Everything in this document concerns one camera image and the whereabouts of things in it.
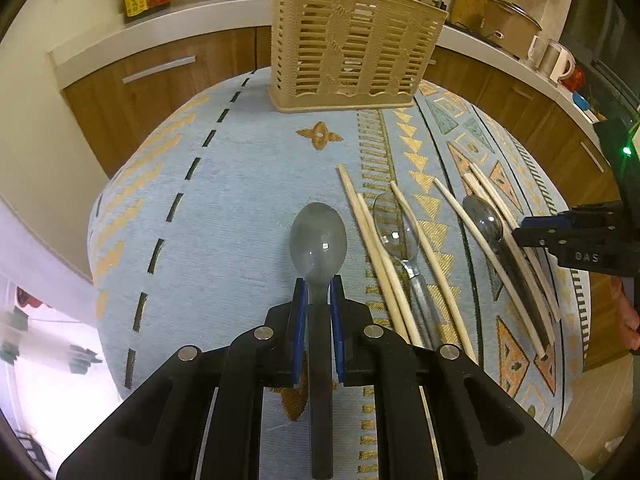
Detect blue patterned tablecloth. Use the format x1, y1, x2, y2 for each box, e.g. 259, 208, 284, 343
87, 65, 593, 480

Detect white kitchen countertop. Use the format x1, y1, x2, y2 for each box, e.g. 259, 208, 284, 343
47, 0, 613, 126

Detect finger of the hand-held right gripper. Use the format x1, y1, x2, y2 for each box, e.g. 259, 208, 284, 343
511, 227, 640, 277
520, 200, 626, 233

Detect long silver cabinet handle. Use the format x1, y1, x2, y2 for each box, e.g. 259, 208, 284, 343
122, 55, 196, 83

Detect dark-handled translucent plastic spoon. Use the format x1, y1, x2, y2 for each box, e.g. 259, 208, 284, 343
462, 195, 549, 354

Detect beige slotted plastic utensil basket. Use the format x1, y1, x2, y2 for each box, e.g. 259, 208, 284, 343
266, 0, 449, 114

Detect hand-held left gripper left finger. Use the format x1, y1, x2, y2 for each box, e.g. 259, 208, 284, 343
56, 277, 307, 480

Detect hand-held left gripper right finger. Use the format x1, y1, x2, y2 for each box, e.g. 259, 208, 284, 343
327, 276, 583, 480

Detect grey translucent plastic spoon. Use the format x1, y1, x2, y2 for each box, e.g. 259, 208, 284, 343
289, 202, 348, 480

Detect wooden chopstick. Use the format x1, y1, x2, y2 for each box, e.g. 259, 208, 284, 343
389, 181, 477, 365
432, 177, 547, 359
468, 161, 562, 322
336, 164, 423, 348
356, 194, 430, 350
462, 173, 557, 347

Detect person's right hand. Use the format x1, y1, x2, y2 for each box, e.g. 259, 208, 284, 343
612, 277, 640, 351

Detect wooden kitchen cabinets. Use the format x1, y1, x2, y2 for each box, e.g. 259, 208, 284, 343
60, 25, 623, 211

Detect stainless steel pot with lid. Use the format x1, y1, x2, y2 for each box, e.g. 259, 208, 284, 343
481, 0, 544, 59

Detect clear plastic spoon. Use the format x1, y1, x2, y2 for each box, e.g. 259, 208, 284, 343
372, 192, 439, 350

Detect white electric kettle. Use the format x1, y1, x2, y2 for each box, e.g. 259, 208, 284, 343
542, 39, 577, 84

